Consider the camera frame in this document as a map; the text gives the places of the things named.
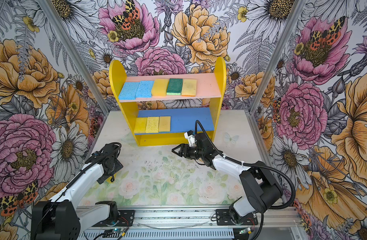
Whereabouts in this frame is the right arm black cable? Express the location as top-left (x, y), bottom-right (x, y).
top-left (195, 119), bottom-right (296, 240)

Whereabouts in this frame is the aluminium front rail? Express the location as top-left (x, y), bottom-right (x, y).
top-left (76, 205), bottom-right (308, 240)

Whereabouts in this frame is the blue sponge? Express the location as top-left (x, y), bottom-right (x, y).
top-left (135, 81), bottom-right (154, 99)
top-left (118, 82), bottom-right (139, 101)

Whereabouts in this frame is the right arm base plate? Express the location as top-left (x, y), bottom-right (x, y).
top-left (215, 209), bottom-right (258, 226)

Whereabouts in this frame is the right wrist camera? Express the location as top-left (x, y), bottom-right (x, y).
top-left (184, 130), bottom-right (197, 147)

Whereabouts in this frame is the pale yellow textured sponge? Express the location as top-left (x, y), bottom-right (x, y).
top-left (145, 117), bottom-right (159, 134)

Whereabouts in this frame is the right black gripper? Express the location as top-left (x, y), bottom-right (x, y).
top-left (171, 143), bottom-right (205, 161)

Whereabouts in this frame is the orange-yellow sponge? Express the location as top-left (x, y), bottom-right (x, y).
top-left (181, 79), bottom-right (197, 97)
top-left (158, 116), bottom-right (171, 133)

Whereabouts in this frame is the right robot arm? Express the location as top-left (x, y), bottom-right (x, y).
top-left (171, 131), bottom-right (283, 224)

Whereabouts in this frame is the bright yellow small sponge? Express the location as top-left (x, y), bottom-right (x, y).
top-left (133, 117), bottom-right (147, 134)

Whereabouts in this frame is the floral table mat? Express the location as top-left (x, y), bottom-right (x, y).
top-left (80, 146), bottom-right (245, 207)

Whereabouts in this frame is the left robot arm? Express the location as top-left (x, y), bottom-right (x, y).
top-left (30, 142), bottom-right (123, 240)

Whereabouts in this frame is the yellow shelf with coloured boards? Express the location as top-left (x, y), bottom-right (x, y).
top-left (108, 57), bottom-right (227, 147)

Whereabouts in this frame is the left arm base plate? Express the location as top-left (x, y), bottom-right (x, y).
top-left (104, 210), bottom-right (135, 227)

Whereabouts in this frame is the green sponge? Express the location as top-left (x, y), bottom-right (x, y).
top-left (166, 78), bottom-right (183, 96)

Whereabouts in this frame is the thick yellow sponge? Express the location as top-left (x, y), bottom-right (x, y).
top-left (151, 79), bottom-right (169, 97)

